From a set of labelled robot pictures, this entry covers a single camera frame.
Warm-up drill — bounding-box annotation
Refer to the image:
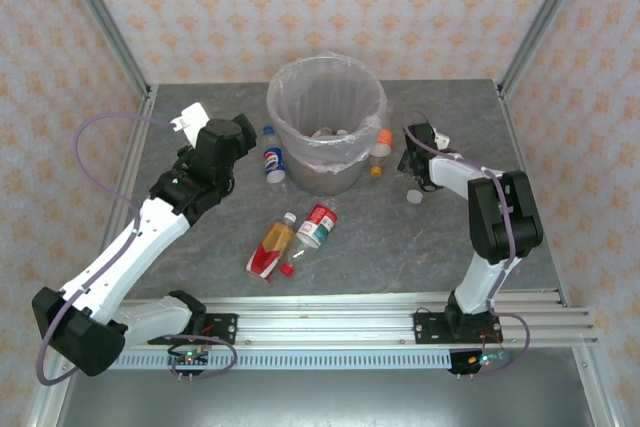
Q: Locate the clear bottle with orange label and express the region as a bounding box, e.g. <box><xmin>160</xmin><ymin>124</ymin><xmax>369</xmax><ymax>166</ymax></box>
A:
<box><xmin>369</xmin><ymin>127</ymin><xmax>395</xmax><ymax>158</ymax></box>

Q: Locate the blue label Pepsi bottle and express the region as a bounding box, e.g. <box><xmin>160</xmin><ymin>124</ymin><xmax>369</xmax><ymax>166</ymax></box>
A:
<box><xmin>261</xmin><ymin>125</ymin><xmax>288</xmax><ymax>186</ymax></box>

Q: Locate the clear bottle, red label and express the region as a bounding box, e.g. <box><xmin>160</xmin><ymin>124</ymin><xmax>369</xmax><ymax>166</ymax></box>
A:
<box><xmin>279</xmin><ymin>198</ymin><xmax>340</xmax><ymax>279</ymax></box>

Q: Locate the grey metal base plate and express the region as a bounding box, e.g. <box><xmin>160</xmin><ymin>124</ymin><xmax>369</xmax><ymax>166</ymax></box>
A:
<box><xmin>53</xmin><ymin>368</ymin><xmax>597</xmax><ymax>427</ymax></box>

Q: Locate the aluminium mounting rail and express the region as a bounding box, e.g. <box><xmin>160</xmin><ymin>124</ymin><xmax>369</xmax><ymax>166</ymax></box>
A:
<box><xmin>119</xmin><ymin>288</ymin><xmax>600</xmax><ymax>349</ymax></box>

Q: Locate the clear plastic bin liner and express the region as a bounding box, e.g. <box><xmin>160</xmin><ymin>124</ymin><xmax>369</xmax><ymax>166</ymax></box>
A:
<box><xmin>266</xmin><ymin>49</ymin><xmax>394</xmax><ymax>176</ymax></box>

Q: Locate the aluminium frame post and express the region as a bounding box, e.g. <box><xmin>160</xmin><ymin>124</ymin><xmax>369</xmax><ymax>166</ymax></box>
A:
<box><xmin>496</xmin><ymin>0</ymin><xmax>597</xmax><ymax>99</ymax></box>
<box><xmin>52</xmin><ymin>0</ymin><xmax>154</xmax><ymax>101</ymax></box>

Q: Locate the aluminium table side rail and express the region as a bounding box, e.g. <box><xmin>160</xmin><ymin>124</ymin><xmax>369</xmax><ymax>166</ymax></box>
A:
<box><xmin>496</xmin><ymin>84</ymin><xmax>617</xmax><ymax>427</ymax></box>
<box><xmin>23</xmin><ymin>85</ymin><xmax>160</xmax><ymax>427</ymax></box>

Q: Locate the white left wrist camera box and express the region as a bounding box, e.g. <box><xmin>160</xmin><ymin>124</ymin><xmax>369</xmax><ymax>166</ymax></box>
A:
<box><xmin>168</xmin><ymin>102</ymin><xmax>210</xmax><ymax>145</ymax></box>

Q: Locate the grey metal bin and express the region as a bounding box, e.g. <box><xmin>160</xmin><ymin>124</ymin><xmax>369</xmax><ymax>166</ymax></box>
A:
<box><xmin>266</xmin><ymin>49</ymin><xmax>391</xmax><ymax>197</ymax></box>

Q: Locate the small controller board with lights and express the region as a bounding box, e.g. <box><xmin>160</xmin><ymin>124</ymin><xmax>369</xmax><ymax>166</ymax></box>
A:
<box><xmin>449</xmin><ymin>349</ymin><xmax>511</xmax><ymax>376</ymax></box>
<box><xmin>167</xmin><ymin>349</ymin><xmax>210</xmax><ymax>369</ymax></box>

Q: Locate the crushed clear bottle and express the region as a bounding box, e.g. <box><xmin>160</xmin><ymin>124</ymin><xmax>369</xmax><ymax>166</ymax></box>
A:
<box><xmin>311</xmin><ymin>125</ymin><xmax>352</xmax><ymax>141</ymax></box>

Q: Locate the red and yellow label bottle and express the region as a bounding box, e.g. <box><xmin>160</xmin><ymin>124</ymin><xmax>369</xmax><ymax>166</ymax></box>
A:
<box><xmin>244</xmin><ymin>211</ymin><xmax>299</xmax><ymax>284</ymax></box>

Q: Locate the slotted grey cable duct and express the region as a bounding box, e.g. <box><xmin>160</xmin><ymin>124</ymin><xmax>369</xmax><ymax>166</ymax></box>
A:
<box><xmin>107</xmin><ymin>349</ymin><xmax>454</xmax><ymax>371</ymax></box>

